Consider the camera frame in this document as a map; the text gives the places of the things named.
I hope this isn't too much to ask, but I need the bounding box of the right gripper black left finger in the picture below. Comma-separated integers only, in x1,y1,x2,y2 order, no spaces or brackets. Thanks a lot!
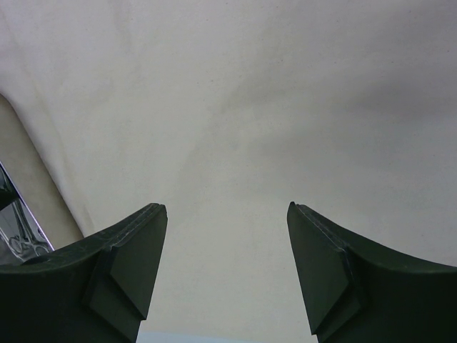
1,204,168,342

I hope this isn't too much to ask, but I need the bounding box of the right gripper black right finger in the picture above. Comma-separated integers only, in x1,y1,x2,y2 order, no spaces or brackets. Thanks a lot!
287,203,456,342

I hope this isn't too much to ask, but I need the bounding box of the steel instrument tray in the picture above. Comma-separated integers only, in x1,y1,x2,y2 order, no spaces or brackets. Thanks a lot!
1,167,54,265

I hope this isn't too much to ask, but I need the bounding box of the beige cloth wrap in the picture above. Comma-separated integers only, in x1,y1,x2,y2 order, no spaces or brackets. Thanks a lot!
1,1,456,342

